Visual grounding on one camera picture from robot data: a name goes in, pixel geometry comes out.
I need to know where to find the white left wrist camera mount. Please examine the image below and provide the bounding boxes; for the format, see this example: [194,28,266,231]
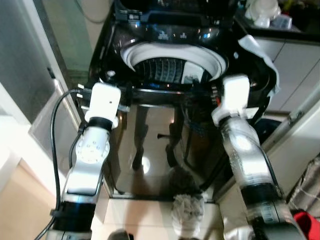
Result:
[84,82,122,128]

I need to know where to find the grey fluffy cloth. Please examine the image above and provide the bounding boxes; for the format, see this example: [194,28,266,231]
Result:
[167,166,207,240]

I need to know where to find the black top-load washing machine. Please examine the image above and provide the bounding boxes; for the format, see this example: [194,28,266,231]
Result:
[82,0,281,201]

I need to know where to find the white cloth on washer rim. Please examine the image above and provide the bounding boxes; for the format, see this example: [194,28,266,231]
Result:
[239,35,280,98]

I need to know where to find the beige plaid cloth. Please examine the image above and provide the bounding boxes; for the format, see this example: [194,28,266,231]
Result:
[287,157,320,213]

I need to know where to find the red cloth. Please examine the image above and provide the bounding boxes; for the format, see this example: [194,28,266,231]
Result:
[292,210,320,240]

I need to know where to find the clear plastic cup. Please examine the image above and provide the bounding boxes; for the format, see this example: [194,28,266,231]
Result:
[272,14,293,30]

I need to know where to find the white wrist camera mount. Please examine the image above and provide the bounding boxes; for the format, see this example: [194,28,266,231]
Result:
[84,82,122,128]
[211,75,251,126]

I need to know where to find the white cabinet with dark counter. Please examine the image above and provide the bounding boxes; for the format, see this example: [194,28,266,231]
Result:
[235,10,320,113]

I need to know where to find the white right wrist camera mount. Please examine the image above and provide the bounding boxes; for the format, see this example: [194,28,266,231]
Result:
[211,75,251,126]

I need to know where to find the white framed glass door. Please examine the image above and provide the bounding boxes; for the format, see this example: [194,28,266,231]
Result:
[0,0,86,151]

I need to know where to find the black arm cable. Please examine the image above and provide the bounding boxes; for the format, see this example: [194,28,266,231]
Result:
[34,89,83,240]

